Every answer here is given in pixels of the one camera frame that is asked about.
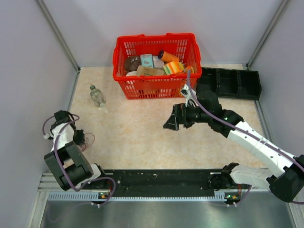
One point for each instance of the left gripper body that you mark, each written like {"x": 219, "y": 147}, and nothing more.
{"x": 78, "y": 137}

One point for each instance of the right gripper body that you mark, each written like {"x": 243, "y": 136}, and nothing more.
{"x": 190, "y": 115}

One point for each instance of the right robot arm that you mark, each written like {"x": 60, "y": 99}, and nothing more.
{"x": 283, "y": 174}

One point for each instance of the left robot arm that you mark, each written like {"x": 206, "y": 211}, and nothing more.
{"x": 66, "y": 160}

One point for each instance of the clear plastic bottle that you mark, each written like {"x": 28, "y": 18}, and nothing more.
{"x": 97, "y": 96}

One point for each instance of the striped yellow green sponge pack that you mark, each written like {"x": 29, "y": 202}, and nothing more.
{"x": 173, "y": 68}

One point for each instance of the red plastic shopping basket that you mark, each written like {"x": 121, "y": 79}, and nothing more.
{"x": 182, "y": 45}

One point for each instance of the white grey small box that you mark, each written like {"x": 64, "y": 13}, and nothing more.
{"x": 157, "y": 63}

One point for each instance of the brown cardboard box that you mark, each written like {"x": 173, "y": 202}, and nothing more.
{"x": 147, "y": 71}

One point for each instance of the orange cylindrical can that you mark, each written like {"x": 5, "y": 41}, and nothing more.
{"x": 167, "y": 57}

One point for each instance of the teal small box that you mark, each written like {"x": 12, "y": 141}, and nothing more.
{"x": 147, "y": 60}

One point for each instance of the black three-compartment bin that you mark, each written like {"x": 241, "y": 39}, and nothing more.
{"x": 230, "y": 83}

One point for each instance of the brown round bag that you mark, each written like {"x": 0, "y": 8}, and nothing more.
{"x": 132, "y": 63}

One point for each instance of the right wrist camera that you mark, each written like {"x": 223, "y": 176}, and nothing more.
{"x": 189, "y": 94}

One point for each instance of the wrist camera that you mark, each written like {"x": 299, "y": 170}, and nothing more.
{"x": 189, "y": 94}
{"x": 51, "y": 134}

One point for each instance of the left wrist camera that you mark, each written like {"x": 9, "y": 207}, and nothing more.
{"x": 51, "y": 134}

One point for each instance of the grey slotted cable duct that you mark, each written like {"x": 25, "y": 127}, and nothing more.
{"x": 100, "y": 197}

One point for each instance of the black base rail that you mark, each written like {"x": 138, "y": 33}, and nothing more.
{"x": 171, "y": 182}

